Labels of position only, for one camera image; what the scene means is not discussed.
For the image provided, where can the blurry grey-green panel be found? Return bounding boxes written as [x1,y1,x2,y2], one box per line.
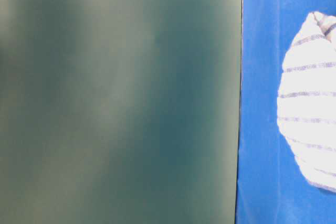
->
[1,0,241,223]

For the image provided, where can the blue table cloth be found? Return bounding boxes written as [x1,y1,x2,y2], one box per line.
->
[235,0,335,223]

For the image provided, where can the white blue-striped towel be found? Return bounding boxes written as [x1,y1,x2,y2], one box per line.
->
[277,11,335,192]

